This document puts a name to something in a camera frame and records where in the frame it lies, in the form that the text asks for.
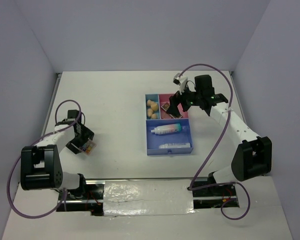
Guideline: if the pink blush palette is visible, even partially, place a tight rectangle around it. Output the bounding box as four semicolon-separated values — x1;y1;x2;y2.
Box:
169;114;183;119

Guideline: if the foil covered base rail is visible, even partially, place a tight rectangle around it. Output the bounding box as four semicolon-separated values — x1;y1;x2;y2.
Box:
57;178;239;217

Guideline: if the colourful eyeshadow palette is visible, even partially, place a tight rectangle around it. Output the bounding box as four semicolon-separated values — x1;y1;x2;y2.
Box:
80;139;96;155

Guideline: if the beige makeup sponge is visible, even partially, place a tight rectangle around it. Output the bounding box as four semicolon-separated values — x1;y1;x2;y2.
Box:
147;108;154;118
150;113;158;120
146;99;156;107
150;102;159;112

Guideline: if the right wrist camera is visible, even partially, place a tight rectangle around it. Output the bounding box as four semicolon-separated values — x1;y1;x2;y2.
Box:
173;73;188;95

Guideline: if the brown eyeshadow palette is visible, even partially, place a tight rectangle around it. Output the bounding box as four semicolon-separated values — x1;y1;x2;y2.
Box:
161;102;170;112

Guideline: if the pink teal gradient bottle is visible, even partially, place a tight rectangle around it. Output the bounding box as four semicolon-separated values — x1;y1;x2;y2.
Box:
150;123;183;135

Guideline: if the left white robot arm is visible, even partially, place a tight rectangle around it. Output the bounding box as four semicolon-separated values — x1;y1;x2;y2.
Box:
20;109;96;200

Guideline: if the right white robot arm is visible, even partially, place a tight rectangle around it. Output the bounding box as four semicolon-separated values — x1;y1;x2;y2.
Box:
167;74;272;196

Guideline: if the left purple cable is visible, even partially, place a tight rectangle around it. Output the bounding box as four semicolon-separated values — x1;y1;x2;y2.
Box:
6;99;84;221

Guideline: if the purple cable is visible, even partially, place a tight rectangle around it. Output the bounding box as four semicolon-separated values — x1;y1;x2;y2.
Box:
179;63;251;221
6;99;84;221

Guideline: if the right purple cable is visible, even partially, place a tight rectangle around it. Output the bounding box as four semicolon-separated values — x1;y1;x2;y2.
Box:
179;63;251;221

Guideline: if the three-compartment organizer tray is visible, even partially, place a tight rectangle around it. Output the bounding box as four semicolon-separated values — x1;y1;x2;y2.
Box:
145;93;194;156

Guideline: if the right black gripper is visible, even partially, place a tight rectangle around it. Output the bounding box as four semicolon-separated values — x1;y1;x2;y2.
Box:
166;81;203;118

